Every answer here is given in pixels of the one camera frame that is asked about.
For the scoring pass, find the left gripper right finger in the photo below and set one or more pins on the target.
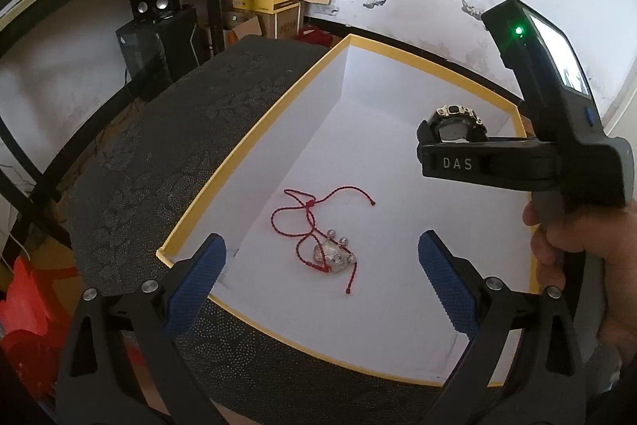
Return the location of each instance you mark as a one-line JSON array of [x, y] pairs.
[[545, 383]]

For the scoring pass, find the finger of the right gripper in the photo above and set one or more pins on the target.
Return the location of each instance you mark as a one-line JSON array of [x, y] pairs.
[[428, 133]]

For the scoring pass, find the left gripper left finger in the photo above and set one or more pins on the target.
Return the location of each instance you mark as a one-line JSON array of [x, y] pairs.
[[96, 381]]

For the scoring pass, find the black gold wristwatch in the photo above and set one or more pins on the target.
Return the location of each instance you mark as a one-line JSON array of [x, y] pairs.
[[454, 112]]

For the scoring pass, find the person's right hand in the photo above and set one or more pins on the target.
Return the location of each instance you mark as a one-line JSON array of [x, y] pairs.
[[609, 234]]

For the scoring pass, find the red plastic bag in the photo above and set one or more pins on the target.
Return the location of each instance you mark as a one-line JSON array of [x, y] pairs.
[[35, 325]]

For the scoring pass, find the yellow white cardboard box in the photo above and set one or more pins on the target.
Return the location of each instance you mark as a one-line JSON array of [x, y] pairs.
[[322, 203]]

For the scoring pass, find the black patterned table cloth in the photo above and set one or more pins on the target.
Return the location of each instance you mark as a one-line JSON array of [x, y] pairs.
[[133, 193]]

